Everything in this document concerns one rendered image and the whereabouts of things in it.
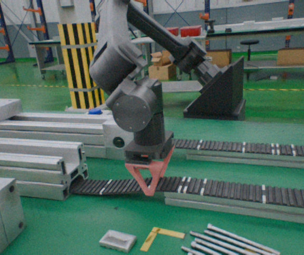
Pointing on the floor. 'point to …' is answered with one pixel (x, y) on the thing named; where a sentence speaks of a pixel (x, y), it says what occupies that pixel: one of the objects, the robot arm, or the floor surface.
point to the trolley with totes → (179, 87)
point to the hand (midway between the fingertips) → (153, 184)
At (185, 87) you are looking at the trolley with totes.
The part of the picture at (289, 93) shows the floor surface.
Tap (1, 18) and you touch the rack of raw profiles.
